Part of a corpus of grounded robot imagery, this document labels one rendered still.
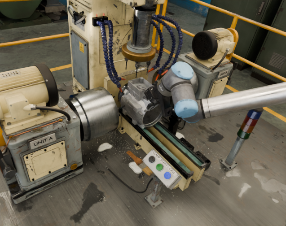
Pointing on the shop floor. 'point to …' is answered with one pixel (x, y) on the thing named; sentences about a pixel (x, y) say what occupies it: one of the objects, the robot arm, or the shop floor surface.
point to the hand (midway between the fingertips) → (148, 110)
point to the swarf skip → (19, 14)
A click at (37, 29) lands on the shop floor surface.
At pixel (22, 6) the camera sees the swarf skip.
